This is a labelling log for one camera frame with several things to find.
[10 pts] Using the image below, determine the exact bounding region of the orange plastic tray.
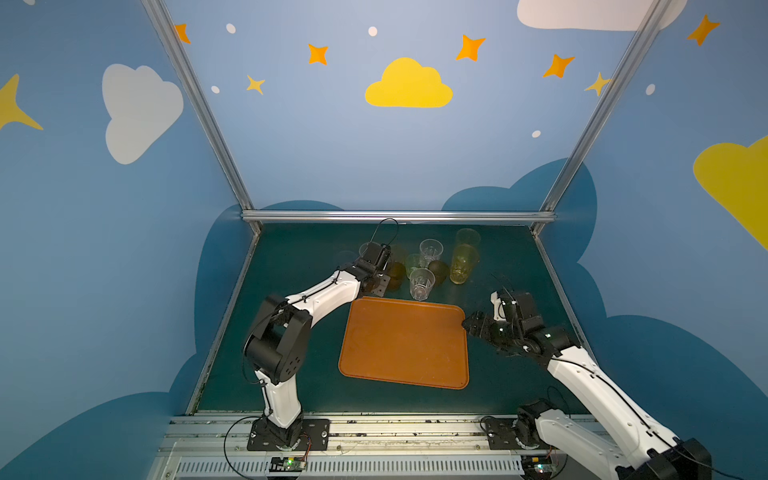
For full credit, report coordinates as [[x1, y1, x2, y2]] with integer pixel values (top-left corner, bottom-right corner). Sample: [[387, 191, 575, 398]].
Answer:
[[338, 297, 470, 390]]

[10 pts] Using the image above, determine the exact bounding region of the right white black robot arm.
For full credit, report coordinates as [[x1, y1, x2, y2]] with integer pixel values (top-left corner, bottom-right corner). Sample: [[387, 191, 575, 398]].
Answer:
[[462, 289, 713, 479]]

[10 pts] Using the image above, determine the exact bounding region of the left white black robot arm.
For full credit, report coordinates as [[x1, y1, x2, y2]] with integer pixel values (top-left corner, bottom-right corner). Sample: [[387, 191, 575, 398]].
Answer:
[[243, 241, 391, 443]]

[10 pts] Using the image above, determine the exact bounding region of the frosted blue tall cup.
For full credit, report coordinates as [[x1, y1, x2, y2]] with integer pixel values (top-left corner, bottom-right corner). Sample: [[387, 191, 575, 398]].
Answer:
[[333, 250, 358, 270]]

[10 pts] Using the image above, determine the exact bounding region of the dark amber textured cup left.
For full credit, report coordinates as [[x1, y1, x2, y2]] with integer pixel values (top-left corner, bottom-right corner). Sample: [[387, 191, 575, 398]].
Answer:
[[386, 262, 407, 291]]

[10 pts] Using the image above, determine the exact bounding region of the dark amber textured cup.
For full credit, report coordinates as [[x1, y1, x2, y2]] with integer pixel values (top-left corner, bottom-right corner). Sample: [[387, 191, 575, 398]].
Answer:
[[427, 260, 450, 287], [386, 262, 407, 291]]

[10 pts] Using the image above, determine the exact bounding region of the tall amber clear cup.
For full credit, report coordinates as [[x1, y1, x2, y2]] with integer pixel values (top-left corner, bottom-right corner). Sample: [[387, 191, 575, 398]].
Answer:
[[390, 244, 408, 264]]

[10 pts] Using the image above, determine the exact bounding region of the green clear cup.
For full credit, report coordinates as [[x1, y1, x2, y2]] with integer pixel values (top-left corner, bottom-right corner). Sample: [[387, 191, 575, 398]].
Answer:
[[404, 253, 422, 278]]

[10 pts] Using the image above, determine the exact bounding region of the dark amber textured cup right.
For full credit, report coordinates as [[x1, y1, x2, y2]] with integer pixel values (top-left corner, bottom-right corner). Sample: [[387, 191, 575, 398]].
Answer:
[[427, 260, 450, 287]]

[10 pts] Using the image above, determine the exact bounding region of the yellow ribbed glass front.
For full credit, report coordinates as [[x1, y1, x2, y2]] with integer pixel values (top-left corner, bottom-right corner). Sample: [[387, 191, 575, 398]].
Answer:
[[449, 244, 479, 285]]

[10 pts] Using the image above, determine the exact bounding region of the yellow-green glass back right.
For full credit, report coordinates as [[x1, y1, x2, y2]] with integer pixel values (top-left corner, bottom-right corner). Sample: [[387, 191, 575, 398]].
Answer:
[[455, 228, 481, 249]]

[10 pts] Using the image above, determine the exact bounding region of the right controller board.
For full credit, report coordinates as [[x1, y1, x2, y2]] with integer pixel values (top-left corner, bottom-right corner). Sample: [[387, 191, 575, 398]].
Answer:
[[521, 456, 556, 480]]

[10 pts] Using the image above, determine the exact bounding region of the controller board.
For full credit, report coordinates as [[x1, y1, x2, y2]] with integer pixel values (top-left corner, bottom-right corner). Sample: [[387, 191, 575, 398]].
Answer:
[[521, 456, 556, 480], [269, 457, 307, 474]]

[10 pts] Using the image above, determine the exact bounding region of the left controller board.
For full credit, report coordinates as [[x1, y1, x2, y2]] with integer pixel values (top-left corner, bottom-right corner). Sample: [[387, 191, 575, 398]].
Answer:
[[269, 457, 307, 474]]

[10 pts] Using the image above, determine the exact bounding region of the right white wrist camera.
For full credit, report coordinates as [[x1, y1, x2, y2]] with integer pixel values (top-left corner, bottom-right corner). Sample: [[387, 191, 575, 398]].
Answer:
[[490, 291, 507, 322]]

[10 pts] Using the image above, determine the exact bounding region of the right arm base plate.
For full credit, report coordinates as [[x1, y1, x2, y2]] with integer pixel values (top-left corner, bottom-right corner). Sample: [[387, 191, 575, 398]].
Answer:
[[479, 416, 525, 450]]

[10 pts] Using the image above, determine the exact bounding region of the aluminium frame back bar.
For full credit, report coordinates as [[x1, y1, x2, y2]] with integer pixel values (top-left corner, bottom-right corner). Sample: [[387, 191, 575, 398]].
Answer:
[[241, 209, 556, 224]]

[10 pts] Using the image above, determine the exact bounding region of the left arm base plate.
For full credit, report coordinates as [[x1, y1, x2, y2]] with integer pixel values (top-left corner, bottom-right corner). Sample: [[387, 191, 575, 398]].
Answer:
[[246, 417, 330, 451]]

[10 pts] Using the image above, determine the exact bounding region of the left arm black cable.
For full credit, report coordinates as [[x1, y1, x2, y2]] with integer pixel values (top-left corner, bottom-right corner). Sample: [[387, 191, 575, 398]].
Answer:
[[223, 415, 262, 480]]

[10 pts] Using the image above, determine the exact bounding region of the aluminium mounting rail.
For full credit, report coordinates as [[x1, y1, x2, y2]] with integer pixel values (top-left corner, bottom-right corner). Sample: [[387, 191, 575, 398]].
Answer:
[[146, 412, 667, 480]]

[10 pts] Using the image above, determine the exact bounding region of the aluminium frame left post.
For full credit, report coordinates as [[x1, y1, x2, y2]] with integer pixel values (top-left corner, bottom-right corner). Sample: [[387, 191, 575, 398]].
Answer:
[[141, 0, 253, 214]]

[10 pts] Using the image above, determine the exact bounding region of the aluminium frame post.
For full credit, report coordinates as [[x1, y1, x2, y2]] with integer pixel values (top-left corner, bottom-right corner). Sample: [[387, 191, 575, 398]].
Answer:
[[531, 0, 673, 238], [141, 0, 253, 214]]

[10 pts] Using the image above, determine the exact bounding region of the aluminium frame right post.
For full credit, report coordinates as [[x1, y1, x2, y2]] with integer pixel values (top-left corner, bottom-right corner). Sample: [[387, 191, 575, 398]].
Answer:
[[531, 0, 673, 238]]

